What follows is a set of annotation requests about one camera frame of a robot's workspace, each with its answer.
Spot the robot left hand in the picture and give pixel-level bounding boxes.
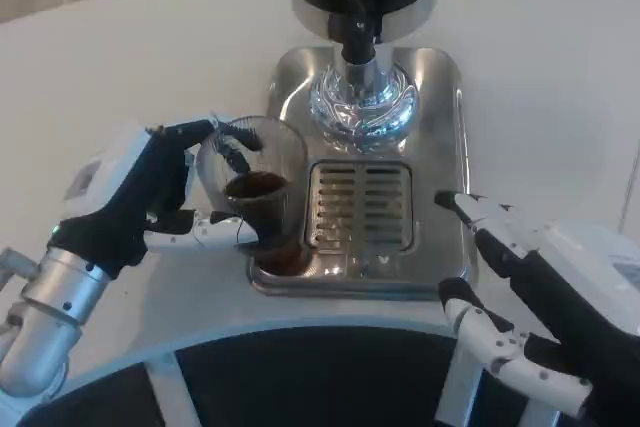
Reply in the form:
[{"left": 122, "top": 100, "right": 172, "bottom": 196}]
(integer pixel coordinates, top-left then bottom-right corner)
[{"left": 47, "top": 114, "right": 266, "bottom": 281}]

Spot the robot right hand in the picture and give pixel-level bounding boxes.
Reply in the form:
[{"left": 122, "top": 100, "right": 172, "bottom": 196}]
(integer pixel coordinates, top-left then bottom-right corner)
[{"left": 434, "top": 190, "right": 640, "bottom": 427}]

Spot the clear ribbed glass cup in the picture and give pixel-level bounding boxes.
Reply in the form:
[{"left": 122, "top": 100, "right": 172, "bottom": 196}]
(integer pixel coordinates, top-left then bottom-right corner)
[{"left": 196, "top": 115, "right": 310, "bottom": 278}]

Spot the dark brown drink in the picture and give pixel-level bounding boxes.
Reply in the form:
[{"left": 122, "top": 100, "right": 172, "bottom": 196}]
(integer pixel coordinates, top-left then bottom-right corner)
[{"left": 222, "top": 171, "right": 306, "bottom": 276}]

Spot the white counter support strut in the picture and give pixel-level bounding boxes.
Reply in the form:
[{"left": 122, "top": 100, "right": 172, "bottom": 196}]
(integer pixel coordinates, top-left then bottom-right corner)
[
  {"left": 143, "top": 351, "right": 195, "bottom": 427},
  {"left": 433, "top": 346, "right": 487, "bottom": 427}
]

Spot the steel drip tray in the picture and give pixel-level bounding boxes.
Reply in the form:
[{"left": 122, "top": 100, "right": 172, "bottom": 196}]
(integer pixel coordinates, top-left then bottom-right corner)
[{"left": 245, "top": 45, "right": 474, "bottom": 301}]

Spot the slotted steel tray grid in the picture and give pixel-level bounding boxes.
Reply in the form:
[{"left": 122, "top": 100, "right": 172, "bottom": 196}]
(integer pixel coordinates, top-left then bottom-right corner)
[{"left": 303, "top": 160, "right": 416, "bottom": 253}]

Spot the black dispenser tap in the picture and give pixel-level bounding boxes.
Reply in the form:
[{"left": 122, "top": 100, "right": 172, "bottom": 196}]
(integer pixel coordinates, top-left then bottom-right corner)
[{"left": 335, "top": 0, "right": 384, "bottom": 93}]

